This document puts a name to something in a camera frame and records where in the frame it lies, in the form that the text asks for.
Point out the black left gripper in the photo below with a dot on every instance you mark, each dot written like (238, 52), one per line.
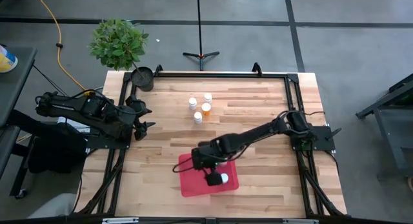
(137, 107)

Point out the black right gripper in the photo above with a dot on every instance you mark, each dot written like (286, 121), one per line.
(205, 157)

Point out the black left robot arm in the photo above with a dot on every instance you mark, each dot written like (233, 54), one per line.
(80, 109)

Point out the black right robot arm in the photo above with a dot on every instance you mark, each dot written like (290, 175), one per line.
(258, 130)

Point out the red translucent plastic basket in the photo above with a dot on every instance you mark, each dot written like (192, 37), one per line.
(193, 185)

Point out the orange pill bottle cream cap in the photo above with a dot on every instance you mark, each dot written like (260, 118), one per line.
(206, 108)

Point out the black plant pot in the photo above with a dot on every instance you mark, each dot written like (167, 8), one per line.
(142, 80)

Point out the green leafy plant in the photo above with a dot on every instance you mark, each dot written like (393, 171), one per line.
(117, 44)

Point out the black rolling chair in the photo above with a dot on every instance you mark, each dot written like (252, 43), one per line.
(58, 153)

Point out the white edge clip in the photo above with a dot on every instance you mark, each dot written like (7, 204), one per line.
(121, 220)
(300, 221)

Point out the black tripod stand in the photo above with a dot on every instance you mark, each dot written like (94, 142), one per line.
(199, 24)

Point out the person's leg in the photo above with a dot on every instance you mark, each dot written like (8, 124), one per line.
(55, 206)

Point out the black side table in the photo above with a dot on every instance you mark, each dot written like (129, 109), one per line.
(16, 82)

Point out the yellow and blue container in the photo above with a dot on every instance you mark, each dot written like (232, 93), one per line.
(6, 61)

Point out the grey metal cart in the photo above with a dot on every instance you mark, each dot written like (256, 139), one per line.
(390, 120)

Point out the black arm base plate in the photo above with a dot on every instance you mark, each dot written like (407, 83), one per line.
(96, 143)
(322, 143)

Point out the black metal table frame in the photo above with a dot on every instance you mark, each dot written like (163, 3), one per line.
(226, 75)

